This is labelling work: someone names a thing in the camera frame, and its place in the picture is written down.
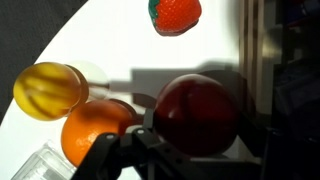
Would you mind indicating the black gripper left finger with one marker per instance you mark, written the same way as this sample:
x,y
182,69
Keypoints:
x,y
149,120

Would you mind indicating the clear plastic box with barcode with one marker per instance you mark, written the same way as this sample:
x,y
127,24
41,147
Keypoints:
x,y
43,165

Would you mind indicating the wooden tray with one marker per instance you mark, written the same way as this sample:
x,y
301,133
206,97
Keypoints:
x,y
255,56

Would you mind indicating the red apple toy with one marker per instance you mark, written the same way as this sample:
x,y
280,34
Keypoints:
x,y
196,115

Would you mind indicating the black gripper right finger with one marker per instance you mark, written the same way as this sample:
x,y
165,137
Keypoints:
x,y
255,143

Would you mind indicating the red strawberry toy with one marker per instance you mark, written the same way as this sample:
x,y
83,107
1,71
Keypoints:
x,y
175,15

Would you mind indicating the orange fruit toy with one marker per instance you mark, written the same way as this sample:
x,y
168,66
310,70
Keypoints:
x,y
90,133

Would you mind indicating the yellow lemon toy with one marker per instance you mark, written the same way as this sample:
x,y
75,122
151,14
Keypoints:
x,y
46,90

